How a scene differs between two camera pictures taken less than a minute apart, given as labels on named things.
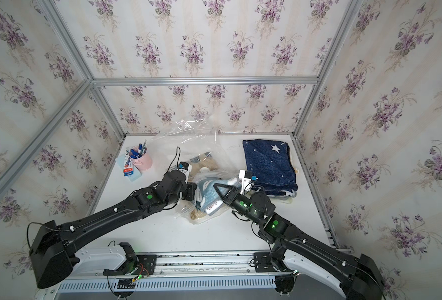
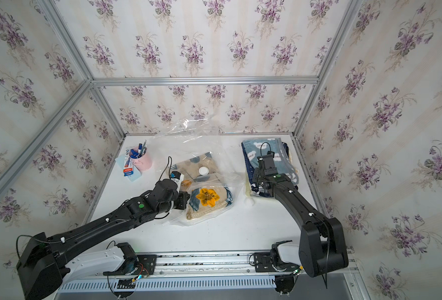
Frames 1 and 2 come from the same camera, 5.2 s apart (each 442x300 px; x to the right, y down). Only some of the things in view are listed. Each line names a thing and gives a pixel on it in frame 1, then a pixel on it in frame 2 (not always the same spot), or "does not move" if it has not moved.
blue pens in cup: (142, 150) does not move
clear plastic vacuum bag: (197, 142) does not move
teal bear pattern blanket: (209, 199) -> (256, 148)
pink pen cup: (140, 158) does not move
